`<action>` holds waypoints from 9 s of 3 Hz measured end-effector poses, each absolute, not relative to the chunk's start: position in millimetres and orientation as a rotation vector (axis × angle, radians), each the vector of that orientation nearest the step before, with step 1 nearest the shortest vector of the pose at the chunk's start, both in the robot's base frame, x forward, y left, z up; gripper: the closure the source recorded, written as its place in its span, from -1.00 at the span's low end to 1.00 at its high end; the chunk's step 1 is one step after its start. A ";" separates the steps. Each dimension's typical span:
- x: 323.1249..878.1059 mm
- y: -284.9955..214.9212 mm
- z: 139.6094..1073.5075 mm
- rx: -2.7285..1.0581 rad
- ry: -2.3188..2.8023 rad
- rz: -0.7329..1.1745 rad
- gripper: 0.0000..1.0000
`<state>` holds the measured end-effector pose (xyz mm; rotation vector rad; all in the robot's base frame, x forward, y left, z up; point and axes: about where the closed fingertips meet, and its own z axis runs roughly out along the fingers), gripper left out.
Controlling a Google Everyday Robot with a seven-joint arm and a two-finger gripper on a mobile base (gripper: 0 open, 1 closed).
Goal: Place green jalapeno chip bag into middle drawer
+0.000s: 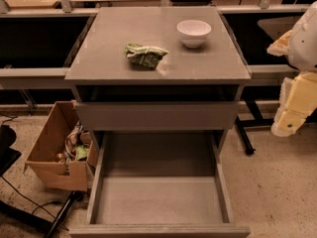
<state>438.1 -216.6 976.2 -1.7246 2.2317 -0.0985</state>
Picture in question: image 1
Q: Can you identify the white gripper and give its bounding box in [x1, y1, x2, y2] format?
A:
[266, 2, 317, 137]

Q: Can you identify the green jalapeno chip bag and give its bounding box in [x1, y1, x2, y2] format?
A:
[124, 44, 168, 68]

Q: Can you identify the grey drawer cabinet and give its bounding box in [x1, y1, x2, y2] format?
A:
[64, 6, 252, 141]

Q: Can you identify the open grey middle drawer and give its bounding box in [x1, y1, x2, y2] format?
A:
[70, 132, 251, 238]

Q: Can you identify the closed grey top drawer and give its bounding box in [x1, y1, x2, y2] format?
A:
[75, 102, 238, 131]

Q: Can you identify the white ceramic bowl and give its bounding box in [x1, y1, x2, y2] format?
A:
[176, 20, 212, 48]

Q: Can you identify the green wrapper in box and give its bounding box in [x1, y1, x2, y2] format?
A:
[75, 146, 87, 161]

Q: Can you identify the brown cardboard box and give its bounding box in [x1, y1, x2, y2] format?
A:
[26, 101, 98, 191]

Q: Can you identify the black chair base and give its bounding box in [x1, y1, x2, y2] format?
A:
[0, 125, 21, 177]

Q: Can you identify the black table leg frame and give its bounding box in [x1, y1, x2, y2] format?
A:
[234, 86, 317, 157]

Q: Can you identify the black floor cable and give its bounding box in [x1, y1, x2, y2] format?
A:
[0, 176, 70, 231]

